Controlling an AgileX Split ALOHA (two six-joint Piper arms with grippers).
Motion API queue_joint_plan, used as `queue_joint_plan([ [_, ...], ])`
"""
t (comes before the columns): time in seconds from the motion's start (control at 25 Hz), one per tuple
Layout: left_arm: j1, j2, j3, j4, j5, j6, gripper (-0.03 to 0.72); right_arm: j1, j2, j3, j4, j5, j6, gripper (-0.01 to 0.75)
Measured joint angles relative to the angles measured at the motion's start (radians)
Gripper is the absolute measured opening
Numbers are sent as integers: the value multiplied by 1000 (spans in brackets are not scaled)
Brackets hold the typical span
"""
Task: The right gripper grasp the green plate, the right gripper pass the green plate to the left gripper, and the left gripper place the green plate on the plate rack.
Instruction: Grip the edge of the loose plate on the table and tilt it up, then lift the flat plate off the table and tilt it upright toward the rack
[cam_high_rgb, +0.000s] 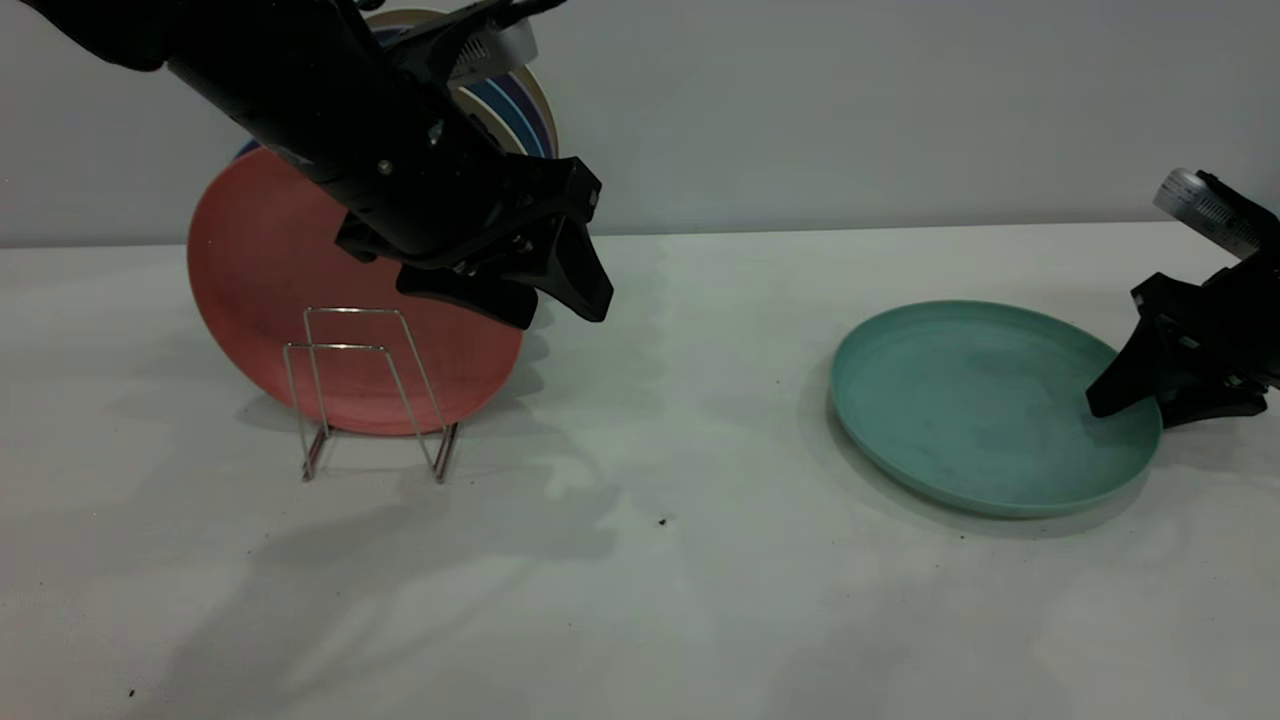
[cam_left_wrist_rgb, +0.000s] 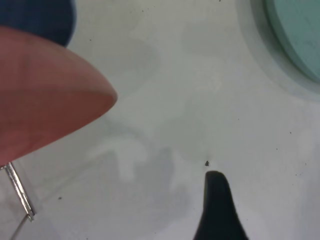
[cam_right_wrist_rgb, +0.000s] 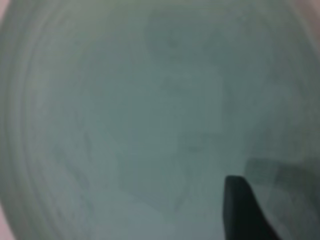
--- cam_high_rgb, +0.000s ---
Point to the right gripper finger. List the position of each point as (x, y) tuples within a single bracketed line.
[(1220, 402), (1135, 375)]

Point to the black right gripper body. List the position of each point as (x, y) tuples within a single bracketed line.
[(1230, 320)]

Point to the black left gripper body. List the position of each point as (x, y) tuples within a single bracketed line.
[(460, 200)]

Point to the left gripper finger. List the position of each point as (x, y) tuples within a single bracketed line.
[(480, 295), (585, 285)]

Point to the green round plate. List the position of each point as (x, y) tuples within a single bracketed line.
[(960, 410)]

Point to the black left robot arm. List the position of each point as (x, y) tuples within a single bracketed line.
[(260, 70)]

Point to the teal blue round plate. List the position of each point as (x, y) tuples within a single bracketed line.
[(510, 112)]

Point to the dark navy round plate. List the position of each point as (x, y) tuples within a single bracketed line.
[(530, 112)]

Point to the pink round plate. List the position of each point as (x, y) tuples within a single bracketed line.
[(260, 270)]

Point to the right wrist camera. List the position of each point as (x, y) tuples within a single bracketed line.
[(1205, 208)]

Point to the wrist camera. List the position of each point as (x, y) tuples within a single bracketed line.
[(1205, 208), (490, 45)]

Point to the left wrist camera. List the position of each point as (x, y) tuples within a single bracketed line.
[(490, 45)]

